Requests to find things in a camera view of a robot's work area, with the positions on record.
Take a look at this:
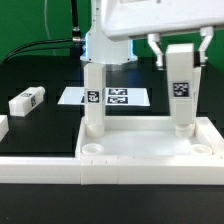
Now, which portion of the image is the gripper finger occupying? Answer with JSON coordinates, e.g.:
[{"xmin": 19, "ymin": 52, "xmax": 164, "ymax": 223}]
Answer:
[
  {"xmin": 148, "ymin": 33, "xmax": 164, "ymax": 70},
  {"xmin": 195, "ymin": 26, "xmax": 214, "ymax": 67}
]

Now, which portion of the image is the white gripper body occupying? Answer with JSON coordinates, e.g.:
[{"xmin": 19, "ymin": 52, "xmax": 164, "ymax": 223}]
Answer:
[{"xmin": 101, "ymin": 0, "xmax": 224, "ymax": 41}]

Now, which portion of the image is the white desk top tray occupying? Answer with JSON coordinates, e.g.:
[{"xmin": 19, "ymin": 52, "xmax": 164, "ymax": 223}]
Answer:
[{"xmin": 75, "ymin": 116, "xmax": 224, "ymax": 159}]

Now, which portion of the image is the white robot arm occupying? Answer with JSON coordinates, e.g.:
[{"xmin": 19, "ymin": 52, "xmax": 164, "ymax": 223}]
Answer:
[{"xmin": 81, "ymin": 0, "xmax": 224, "ymax": 67}]

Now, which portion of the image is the white marker plate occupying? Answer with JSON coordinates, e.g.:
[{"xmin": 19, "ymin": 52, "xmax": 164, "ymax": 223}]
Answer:
[{"xmin": 58, "ymin": 87, "xmax": 150, "ymax": 106}]

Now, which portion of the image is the white left fence piece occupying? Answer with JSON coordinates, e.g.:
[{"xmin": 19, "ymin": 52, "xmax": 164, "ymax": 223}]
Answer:
[{"xmin": 0, "ymin": 115, "xmax": 9, "ymax": 142}]

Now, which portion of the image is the black vertical cable connector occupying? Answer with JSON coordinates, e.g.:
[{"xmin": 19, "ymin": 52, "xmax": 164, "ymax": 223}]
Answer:
[{"xmin": 70, "ymin": 0, "xmax": 80, "ymax": 36}]

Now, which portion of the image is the black cable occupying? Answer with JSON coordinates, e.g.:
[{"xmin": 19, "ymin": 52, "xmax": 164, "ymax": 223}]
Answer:
[{"xmin": 2, "ymin": 38, "xmax": 86, "ymax": 63}]

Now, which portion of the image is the white front fence wall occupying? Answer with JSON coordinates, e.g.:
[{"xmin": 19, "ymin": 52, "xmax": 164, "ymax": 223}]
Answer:
[{"xmin": 0, "ymin": 157, "xmax": 224, "ymax": 185}]

